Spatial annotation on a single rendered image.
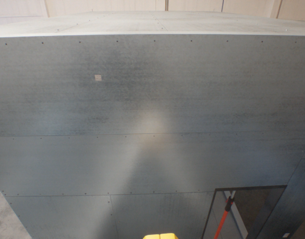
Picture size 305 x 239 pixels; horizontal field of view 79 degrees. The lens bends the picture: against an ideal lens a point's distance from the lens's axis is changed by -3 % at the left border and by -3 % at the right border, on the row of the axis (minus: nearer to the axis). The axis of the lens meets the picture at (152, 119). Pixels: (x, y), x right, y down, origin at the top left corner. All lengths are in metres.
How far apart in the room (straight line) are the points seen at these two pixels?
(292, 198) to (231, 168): 0.73
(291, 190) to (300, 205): 0.29
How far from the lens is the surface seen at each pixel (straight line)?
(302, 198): 2.11
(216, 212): 3.63
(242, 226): 3.58
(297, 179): 1.86
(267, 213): 2.16
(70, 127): 1.19
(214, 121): 1.16
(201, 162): 1.35
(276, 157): 1.57
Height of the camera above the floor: 3.32
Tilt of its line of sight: 32 degrees down
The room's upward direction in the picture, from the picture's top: straight up
